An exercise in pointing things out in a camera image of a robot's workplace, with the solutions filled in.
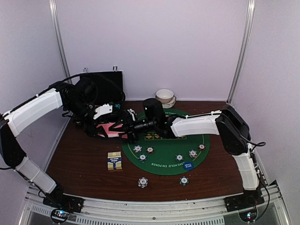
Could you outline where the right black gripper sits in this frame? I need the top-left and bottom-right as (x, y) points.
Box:
(110, 114), (158, 143)

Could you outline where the red-backed card deck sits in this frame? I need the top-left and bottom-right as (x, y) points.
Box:
(97, 123), (126, 138)

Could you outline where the blue tan ten chip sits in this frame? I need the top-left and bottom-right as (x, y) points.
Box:
(133, 145), (143, 153)

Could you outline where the brown black chip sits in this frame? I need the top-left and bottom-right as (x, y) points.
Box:
(146, 147), (154, 154)
(198, 144), (206, 151)

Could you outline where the green blue chip bottom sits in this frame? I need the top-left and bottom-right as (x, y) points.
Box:
(175, 154), (184, 162)

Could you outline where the blue small blind button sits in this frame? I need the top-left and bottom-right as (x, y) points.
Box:
(183, 162), (194, 171)

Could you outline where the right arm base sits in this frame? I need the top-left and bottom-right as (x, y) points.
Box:
(224, 194), (265, 212)

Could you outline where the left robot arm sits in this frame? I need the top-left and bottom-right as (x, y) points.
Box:
(0, 81), (113, 208)

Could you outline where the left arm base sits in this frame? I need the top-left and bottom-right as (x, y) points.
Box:
(43, 195), (84, 213)

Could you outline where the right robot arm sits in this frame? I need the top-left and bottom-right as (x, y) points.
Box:
(117, 98), (266, 207)

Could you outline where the gold blue card box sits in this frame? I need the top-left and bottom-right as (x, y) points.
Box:
(107, 151), (122, 171)

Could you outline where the black poker chip case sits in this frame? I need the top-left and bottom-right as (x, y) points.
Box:
(77, 71), (126, 123)

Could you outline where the white ceramic bowl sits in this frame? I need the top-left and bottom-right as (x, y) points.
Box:
(156, 89), (174, 104)

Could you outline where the white lower bowl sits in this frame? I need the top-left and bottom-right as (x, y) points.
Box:
(162, 96), (176, 109)

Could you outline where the round green poker mat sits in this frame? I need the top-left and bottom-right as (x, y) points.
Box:
(121, 108), (210, 176)

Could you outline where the blue tan chip stack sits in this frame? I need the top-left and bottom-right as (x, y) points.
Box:
(138, 177), (149, 188)

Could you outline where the green blue chip stack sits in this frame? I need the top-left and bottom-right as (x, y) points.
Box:
(179, 176), (189, 186)

